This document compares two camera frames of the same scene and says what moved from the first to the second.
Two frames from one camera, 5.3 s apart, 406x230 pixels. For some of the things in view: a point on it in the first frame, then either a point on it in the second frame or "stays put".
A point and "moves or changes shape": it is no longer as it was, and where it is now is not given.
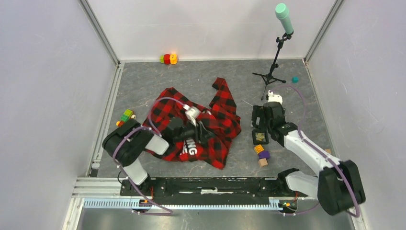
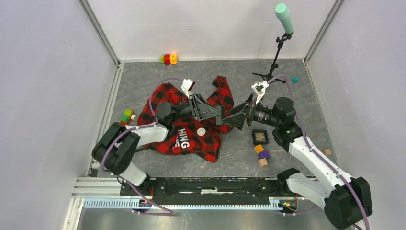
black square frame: x=260 y=142 stays put
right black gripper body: x=258 y=111 -> x=251 y=115
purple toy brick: x=264 y=154 stays put
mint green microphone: x=282 y=11 stays put
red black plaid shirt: x=206 y=132 moves or changes shape
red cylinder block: x=167 y=60 stays put
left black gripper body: x=194 y=133 -> x=195 y=109
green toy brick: x=126 y=115 stays put
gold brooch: x=259 y=136 stays put
